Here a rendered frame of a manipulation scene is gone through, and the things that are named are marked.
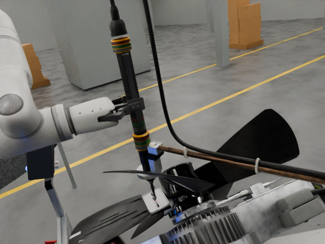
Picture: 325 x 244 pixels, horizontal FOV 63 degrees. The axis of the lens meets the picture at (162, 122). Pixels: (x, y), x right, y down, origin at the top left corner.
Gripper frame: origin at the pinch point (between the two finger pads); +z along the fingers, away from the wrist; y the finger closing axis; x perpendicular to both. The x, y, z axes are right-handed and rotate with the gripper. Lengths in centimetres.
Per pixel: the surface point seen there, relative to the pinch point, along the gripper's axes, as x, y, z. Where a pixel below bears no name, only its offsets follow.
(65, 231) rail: -64, -41, -35
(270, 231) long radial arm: -42, 18, 27
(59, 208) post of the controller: -59, -52, -35
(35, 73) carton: -107, -800, -106
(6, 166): -80, -162, -82
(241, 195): -40.3, 2.8, 28.0
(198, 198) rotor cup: -29.4, 8.1, 10.3
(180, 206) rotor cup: -30.4, 7.0, 5.0
